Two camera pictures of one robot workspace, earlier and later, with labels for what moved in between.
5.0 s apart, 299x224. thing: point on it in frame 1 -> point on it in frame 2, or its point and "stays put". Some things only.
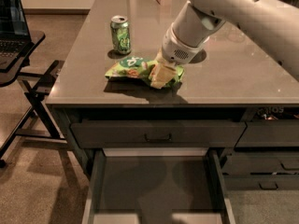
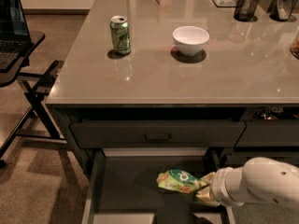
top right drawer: (269, 133) stays put
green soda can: (121, 35) stays put
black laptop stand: (39, 123) stays put
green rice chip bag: (138, 69) -> (180, 180)
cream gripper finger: (161, 76) -> (205, 196)
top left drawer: (162, 134) stays put
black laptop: (14, 31) stays put
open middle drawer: (157, 186) stays put
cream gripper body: (177, 49) -> (221, 184)
